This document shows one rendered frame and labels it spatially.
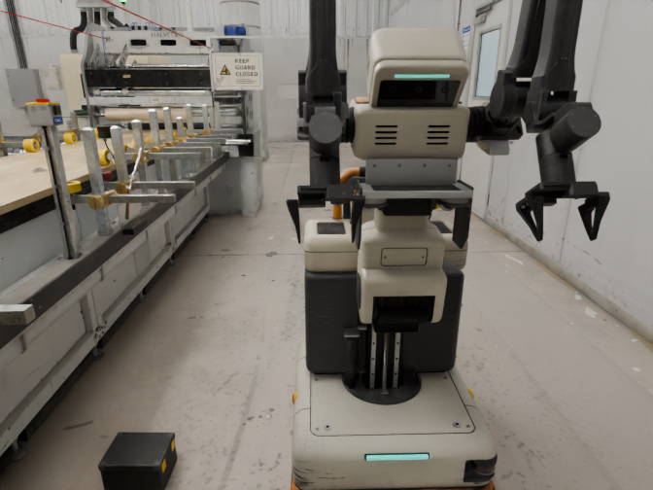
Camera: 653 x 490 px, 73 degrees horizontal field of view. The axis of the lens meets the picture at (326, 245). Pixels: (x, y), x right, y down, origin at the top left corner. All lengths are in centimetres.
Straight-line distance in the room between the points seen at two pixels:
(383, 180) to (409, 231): 18
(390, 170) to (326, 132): 36
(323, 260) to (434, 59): 70
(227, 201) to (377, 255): 382
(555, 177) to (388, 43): 46
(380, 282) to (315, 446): 54
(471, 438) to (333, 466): 42
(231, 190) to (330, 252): 350
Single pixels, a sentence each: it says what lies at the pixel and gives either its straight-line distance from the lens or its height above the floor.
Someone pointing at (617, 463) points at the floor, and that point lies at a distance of 204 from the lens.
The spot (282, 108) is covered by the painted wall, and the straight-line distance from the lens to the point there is 1089.
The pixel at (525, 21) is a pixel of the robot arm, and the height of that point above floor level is 138.
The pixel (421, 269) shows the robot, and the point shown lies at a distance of 120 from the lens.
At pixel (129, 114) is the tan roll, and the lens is 488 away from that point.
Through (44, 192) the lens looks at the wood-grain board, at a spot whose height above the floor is 89.
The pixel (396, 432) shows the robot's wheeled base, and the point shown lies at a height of 28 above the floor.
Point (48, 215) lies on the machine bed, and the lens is 208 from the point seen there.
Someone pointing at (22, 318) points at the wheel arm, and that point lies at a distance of 105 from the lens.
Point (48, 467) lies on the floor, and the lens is 200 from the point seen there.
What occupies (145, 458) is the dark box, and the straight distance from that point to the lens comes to 171.
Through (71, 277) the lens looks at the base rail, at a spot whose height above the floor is 67.
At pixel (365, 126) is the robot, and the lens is 108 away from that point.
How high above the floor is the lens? 125
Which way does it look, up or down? 19 degrees down
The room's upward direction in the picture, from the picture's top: straight up
